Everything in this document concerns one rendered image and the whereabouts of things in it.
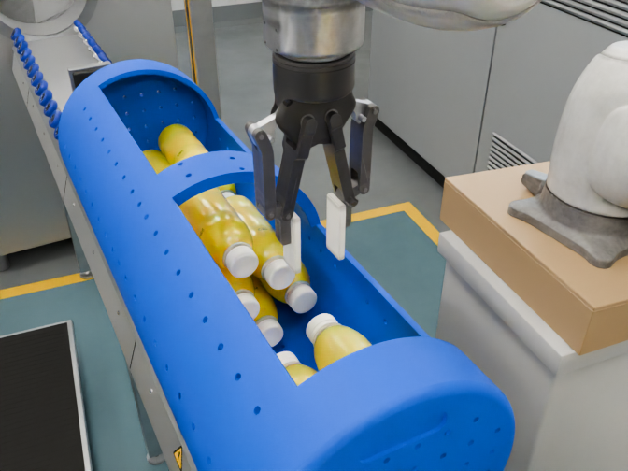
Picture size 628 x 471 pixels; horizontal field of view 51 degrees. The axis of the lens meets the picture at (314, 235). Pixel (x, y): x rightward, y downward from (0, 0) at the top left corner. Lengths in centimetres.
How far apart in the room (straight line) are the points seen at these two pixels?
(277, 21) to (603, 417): 84
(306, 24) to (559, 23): 194
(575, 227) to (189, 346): 59
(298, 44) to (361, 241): 232
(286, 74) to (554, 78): 195
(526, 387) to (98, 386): 158
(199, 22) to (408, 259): 138
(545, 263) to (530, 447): 31
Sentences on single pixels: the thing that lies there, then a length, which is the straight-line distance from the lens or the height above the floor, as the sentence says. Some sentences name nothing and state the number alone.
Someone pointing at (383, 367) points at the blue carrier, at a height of 123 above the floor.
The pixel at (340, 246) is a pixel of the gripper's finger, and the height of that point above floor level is 122.
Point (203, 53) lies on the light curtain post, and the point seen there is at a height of 102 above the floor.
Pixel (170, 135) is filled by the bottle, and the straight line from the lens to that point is 119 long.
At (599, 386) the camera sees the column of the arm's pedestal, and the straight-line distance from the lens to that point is 109.
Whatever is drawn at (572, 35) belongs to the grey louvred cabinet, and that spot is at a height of 95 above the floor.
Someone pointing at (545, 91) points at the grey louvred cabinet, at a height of 74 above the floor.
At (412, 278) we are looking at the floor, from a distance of 266.
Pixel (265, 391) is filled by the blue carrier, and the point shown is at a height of 121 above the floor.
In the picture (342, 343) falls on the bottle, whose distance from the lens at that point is 72.
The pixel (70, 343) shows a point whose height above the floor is 15.
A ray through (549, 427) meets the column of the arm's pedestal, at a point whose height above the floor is 83.
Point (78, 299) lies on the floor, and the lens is 269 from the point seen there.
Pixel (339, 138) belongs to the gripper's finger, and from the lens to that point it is 64.
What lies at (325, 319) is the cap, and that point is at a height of 111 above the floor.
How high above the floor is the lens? 163
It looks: 34 degrees down
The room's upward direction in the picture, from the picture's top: straight up
